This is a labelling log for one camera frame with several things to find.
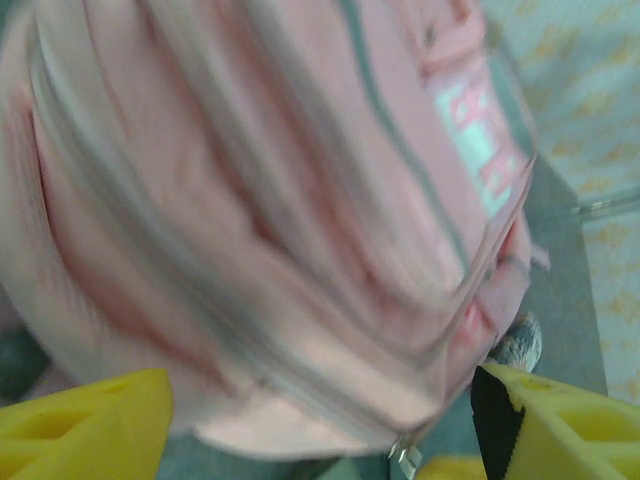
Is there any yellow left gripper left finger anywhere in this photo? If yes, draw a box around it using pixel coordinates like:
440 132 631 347
0 368 175 480

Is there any pink school backpack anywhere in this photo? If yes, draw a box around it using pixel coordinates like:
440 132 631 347
0 0 552 474

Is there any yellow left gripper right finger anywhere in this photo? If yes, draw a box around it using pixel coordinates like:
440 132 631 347
418 363 640 480

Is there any aluminium corner post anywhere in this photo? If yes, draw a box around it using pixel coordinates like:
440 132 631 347
569 183 640 217

